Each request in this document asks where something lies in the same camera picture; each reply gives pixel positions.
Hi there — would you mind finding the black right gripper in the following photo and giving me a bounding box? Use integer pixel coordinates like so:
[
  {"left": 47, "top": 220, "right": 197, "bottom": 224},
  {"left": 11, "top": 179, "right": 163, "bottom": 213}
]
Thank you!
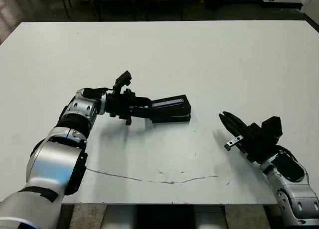
[{"left": 218, "top": 111, "right": 279, "bottom": 165}]

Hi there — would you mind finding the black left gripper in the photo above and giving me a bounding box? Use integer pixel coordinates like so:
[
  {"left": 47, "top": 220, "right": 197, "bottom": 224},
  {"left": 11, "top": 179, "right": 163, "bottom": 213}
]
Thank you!
[{"left": 105, "top": 88, "right": 154, "bottom": 126}]

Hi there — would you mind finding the black box base white insert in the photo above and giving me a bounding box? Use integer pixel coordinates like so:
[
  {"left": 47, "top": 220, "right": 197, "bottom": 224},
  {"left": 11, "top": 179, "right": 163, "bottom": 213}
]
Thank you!
[{"left": 151, "top": 114, "right": 192, "bottom": 124}]

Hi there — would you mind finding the grey black robot torso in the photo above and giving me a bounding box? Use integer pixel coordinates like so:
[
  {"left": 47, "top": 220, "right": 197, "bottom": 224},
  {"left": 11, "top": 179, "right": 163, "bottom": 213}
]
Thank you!
[{"left": 104, "top": 204, "right": 226, "bottom": 229}]

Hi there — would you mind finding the black waste bin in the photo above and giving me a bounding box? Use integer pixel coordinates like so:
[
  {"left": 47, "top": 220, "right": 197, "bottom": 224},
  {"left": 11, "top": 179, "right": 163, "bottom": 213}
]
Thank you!
[{"left": 206, "top": 0, "right": 227, "bottom": 10}]

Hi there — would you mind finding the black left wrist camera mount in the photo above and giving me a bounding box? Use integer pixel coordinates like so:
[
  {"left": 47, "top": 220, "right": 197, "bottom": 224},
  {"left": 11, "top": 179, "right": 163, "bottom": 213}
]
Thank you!
[{"left": 113, "top": 70, "right": 133, "bottom": 95}]

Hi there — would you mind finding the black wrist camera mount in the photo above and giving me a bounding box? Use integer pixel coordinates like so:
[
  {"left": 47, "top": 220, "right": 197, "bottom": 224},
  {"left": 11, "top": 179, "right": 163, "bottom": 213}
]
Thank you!
[
  {"left": 113, "top": 70, "right": 133, "bottom": 95},
  {"left": 261, "top": 116, "right": 283, "bottom": 144}
]

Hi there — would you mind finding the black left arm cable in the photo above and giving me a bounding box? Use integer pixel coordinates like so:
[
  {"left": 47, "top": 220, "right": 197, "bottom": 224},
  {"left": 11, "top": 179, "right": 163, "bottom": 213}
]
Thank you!
[{"left": 83, "top": 86, "right": 116, "bottom": 98}]

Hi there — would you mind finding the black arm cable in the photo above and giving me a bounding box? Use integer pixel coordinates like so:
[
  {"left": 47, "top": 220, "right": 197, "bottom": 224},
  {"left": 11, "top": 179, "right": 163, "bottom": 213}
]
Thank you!
[
  {"left": 278, "top": 144, "right": 300, "bottom": 164},
  {"left": 83, "top": 86, "right": 116, "bottom": 98}
]

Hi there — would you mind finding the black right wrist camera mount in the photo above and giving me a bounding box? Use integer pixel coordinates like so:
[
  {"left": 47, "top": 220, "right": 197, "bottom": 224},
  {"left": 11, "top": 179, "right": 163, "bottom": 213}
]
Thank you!
[{"left": 261, "top": 116, "right": 283, "bottom": 144}]

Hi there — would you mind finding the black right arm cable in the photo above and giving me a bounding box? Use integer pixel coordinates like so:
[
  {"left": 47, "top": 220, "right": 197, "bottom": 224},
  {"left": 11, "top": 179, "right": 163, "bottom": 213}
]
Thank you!
[{"left": 278, "top": 144, "right": 300, "bottom": 164}]

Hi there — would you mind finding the black metal frame leg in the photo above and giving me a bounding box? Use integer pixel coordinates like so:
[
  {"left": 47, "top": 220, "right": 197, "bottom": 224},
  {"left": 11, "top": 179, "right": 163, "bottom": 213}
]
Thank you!
[{"left": 61, "top": 0, "right": 73, "bottom": 18}]

